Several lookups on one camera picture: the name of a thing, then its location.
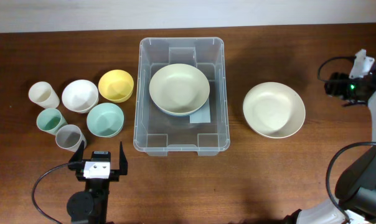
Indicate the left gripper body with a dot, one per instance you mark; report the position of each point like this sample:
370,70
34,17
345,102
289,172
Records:
114,175

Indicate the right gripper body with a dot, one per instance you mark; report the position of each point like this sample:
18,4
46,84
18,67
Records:
347,91

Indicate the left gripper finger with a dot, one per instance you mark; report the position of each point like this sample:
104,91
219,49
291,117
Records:
78,155
123,163

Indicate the cream cup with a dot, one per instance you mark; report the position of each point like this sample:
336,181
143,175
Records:
42,94

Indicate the cream bowl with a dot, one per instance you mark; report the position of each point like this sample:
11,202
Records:
179,88
274,110

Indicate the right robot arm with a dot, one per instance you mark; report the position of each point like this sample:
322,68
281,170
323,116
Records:
354,198

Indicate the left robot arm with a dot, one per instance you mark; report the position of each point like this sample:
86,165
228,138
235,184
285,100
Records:
90,205

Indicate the grey cup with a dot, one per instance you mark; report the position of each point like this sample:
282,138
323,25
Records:
70,137

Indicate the mint green small bowl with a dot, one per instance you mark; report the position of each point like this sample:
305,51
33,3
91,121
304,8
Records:
105,120

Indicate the clear plastic storage bin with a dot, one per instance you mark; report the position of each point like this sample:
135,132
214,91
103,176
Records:
157,133

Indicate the mint green cup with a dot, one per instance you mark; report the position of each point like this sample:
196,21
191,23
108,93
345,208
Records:
50,120

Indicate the white small bowl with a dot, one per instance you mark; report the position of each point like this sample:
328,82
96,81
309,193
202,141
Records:
80,96

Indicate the yellow small bowl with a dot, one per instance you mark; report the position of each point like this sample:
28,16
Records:
116,86

